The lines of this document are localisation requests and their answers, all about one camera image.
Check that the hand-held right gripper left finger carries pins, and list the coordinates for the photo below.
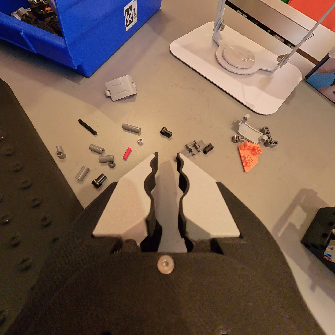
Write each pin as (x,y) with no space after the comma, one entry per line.
(123,206)

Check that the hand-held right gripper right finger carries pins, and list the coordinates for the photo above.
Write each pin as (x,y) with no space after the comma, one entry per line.
(209,206)

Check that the grey toy connector with hole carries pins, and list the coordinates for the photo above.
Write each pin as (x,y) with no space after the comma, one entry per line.
(61,152)

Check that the black toy axle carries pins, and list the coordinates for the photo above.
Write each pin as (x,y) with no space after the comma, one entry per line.
(87,127)

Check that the blue plastic bin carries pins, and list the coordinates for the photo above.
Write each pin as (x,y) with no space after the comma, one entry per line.
(99,39)

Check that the pile of toy building parts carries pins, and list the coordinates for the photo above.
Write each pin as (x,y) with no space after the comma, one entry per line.
(39,18)

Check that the black toy pin connector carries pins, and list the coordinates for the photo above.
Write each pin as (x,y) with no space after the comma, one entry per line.
(208,148)
(99,181)
(165,131)

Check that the dark grey toy bushing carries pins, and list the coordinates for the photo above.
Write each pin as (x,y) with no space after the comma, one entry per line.
(112,165)

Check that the red short toy pin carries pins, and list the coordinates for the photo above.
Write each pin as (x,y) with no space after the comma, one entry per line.
(127,153)

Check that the grey toy hinge assembly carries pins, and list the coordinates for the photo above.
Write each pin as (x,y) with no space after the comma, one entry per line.
(193,148)

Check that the orange toy wedge piece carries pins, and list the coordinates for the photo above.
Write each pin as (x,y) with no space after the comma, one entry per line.
(248,159)

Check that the small dark grey toy connector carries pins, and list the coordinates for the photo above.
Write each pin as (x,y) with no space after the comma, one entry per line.
(236,139)

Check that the grey axle connector tube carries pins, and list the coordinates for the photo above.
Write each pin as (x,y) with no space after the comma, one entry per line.
(130,128)

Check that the grey arched panel with pins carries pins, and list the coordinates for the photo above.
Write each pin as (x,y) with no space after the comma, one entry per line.
(248,130)

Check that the dark grey angled toy beam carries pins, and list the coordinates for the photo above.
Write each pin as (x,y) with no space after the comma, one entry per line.
(271,142)

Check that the black perforated board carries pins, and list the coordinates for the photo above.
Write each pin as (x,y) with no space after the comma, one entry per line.
(26,196)

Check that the black block with holes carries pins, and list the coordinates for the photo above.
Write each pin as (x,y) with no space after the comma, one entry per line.
(319,227)

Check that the grey curved toy panel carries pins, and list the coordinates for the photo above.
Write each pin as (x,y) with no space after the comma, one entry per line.
(121,87)

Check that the white metal stand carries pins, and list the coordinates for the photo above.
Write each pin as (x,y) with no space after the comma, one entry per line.
(199,52)

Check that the blue picture box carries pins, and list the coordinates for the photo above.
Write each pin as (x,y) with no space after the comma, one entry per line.
(322,78)

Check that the white round cap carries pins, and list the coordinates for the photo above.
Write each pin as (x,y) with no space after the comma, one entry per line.
(331,53)

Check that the beige shelf board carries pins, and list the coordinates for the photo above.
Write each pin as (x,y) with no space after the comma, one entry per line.
(274,18)

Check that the orange panel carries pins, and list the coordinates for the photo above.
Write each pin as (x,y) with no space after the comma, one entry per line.
(314,9)

